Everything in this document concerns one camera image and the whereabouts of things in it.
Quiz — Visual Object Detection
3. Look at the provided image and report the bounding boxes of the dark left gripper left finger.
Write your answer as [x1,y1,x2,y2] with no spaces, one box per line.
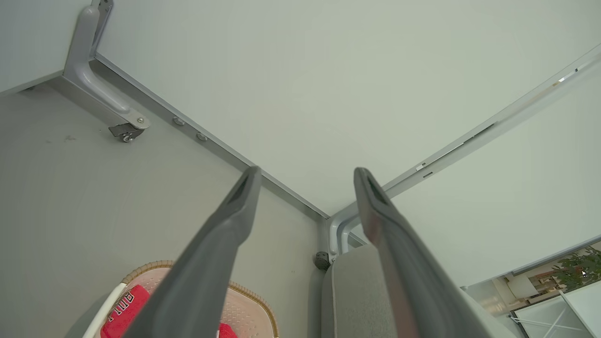
[123,165,262,338]

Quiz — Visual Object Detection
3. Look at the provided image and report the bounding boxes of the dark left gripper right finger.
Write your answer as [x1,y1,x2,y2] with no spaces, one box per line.
[354,167,491,338]

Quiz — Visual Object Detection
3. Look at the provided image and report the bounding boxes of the red jersey with lettering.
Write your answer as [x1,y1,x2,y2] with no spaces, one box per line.
[101,284,151,338]

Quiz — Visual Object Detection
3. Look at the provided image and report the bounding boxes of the grey fabric sofa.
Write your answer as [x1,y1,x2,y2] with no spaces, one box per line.
[321,243,517,338]

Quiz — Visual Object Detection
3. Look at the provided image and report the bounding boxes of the grey metal stand base bracket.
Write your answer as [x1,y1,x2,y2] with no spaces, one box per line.
[326,202,376,263]

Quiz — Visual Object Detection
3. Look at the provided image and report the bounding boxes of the beige perforated laundry basket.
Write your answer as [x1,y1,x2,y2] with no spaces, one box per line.
[82,261,280,338]

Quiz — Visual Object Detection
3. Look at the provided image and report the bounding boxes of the green potted plant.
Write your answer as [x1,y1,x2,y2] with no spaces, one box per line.
[552,246,601,292]

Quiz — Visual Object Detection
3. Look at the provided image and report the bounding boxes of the white table with cross frame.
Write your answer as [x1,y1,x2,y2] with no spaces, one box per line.
[509,280,601,338]

